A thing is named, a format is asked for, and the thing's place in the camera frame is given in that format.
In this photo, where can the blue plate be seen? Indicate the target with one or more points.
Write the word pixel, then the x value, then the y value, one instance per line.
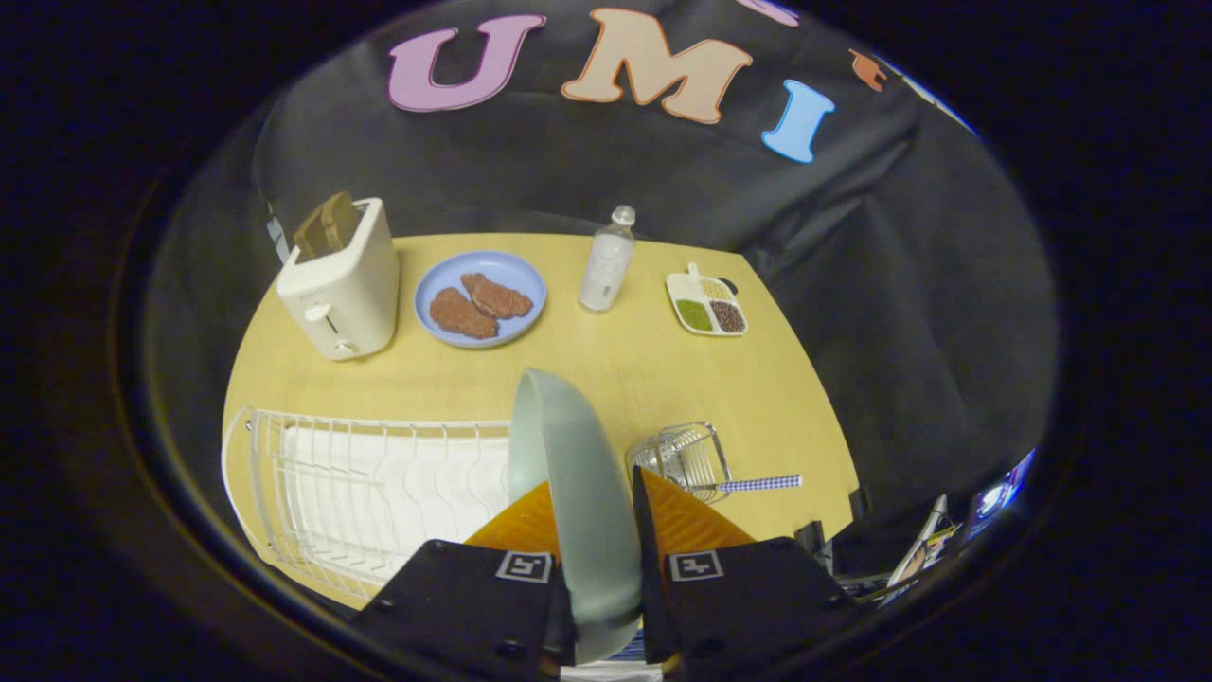
pixel 511 270

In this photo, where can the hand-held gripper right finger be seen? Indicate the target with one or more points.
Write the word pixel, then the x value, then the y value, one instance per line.
pixel 646 568

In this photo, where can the brown meat piece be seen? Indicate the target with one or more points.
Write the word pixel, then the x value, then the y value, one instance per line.
pixel 462 314
pixel 499 297

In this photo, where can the white compartment dish with beans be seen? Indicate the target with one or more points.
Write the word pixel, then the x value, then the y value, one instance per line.
pixel 705 311

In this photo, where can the brown toast slice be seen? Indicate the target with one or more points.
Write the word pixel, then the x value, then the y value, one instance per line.
pixel 343 218
pixel 311 232

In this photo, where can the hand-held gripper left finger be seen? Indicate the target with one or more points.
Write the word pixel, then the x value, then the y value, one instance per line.
pixel 454 606

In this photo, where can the clear plastic bottle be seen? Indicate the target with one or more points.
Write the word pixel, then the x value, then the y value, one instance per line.
pixel 604 270

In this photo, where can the white drip tray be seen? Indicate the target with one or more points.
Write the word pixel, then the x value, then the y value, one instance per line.
pixel 379 493

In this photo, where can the cream toaster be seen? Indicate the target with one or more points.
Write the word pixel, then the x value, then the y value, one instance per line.
pixel 346 294

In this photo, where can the black backdrop cloth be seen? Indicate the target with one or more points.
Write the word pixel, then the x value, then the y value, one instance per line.
pixel 900 284

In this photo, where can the pale green plate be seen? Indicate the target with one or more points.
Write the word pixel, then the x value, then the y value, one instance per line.
pixel 582 493

